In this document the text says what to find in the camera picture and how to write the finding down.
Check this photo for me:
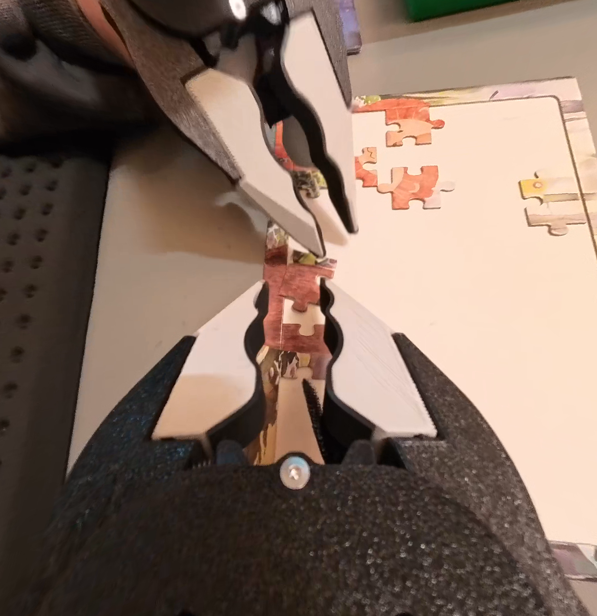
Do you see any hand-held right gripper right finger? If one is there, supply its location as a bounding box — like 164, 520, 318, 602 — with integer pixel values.
320, 280, 437, 457

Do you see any red and white puzzle piece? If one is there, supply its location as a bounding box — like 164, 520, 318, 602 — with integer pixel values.
377, 165, 456, 211

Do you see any dark leafy puzzle piece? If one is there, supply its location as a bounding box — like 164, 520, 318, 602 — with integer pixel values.
291, 166, 328, 198

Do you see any green and yellow puzzle piece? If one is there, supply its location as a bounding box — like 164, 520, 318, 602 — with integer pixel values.
286, 250, 338, 270

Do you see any red curl-print puzzle piece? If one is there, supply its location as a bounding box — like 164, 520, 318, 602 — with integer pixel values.
354, 147, 378, 188

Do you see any orange and tan puzzle piece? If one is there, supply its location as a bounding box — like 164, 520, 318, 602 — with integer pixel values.
385, 98, 445, 147

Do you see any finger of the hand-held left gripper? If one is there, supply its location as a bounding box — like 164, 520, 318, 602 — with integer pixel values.
184, 66, 326, 257
283, 9, 360, 235

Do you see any green plastic bin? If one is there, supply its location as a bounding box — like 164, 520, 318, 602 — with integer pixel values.
404, 0, 520, 22

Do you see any yellow and grey puzzle piece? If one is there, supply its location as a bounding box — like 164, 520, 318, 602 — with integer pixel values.
518, 171, 589, 236

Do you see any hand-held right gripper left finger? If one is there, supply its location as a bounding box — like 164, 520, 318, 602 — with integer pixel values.
151, 280, 268, 457

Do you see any cardboard puzzle frame tray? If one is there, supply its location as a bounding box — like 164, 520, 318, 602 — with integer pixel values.
262, 77, 597, 580

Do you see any grey desk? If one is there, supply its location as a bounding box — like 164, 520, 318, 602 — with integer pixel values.
68, 0, 597, 616

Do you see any black dimpled chair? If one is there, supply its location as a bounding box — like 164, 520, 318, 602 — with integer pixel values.
0, 144, 112, 616

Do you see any brown puzzle piece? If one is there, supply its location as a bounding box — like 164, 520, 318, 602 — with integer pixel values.
278, 267, 336, 312
282, 321, 330, 354

